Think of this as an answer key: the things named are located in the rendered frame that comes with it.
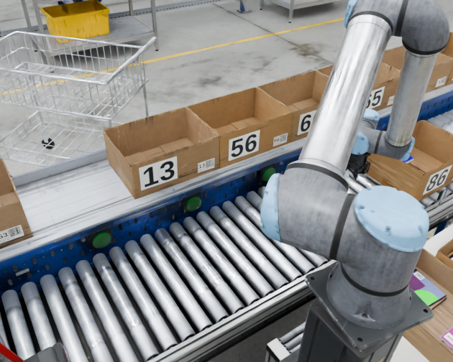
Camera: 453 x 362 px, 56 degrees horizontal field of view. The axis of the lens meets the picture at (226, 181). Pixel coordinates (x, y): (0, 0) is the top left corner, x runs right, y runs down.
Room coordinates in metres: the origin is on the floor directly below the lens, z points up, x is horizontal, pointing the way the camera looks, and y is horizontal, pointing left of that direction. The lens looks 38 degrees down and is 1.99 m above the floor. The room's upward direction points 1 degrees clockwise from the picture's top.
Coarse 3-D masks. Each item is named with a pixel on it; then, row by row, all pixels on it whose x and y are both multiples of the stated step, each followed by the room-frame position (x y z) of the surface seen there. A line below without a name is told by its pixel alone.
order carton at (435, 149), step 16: (416, 128) 1.87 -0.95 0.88; (432, 128) 1.84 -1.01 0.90; (416, 144) 1.88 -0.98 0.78; (432, 144) 1.82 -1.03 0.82; (448, 144) 1.76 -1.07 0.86; (368, 160) 1.66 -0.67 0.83; (384, 160) 1.59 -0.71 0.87; (400, 160) 1.53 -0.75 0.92; (416, 160) 1.76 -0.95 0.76; (432, 160) 1.77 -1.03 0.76; (448, 160) 1.73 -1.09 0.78; (384, 176) 1.57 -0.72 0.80; (400, 176) 1.51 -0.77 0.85; (416, 176) 1.45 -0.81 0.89; (448, 176) 1.56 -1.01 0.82; (416, 192) 1.43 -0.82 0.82; (432, 192) 1.51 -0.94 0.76
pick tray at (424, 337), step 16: (432, 256) 1.04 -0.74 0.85; (432, 272) 1.02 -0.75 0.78; (448, 272) 0.99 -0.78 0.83; (448, 288) 0.97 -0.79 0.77; (448, 304) 0.91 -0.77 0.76; (432, 320) 0.84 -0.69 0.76; (448, 320) 0.84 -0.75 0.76; (416, 336) 0.75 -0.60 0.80; (432, 336) 0.72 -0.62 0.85; (432, 352) 0.70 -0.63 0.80; (448, 352) 0.68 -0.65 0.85
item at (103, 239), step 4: (96, 236) 1.11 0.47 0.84; (100, 236) 1.11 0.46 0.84; (104, 236) 1.12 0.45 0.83; (108, 236) 1.12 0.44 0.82; (96, 240) 1.10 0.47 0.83; (100, 240) 1.10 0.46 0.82; (104, 240) 1.11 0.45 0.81; (108, 240) 1.12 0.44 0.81; (96, 244) 1.10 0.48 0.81; (100, 244) 1.10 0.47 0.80; (104, 244) 1.11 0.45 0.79; (96, 248) 1.10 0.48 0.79; (100, 248) 1.10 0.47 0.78
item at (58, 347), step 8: (56, 344) 0.53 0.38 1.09; (40, 352) 0.51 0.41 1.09; (48, 352) 0.51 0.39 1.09; (56, 352) 0.51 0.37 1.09; (64, 352) 0.51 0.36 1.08; (24, 360) 0.49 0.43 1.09; (32, 360) 0.49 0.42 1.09; (40, 360) 0.49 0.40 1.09; (48, 360) 0.49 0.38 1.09; (56, 360) 0.49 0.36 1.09; (64, 360) 0.49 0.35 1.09
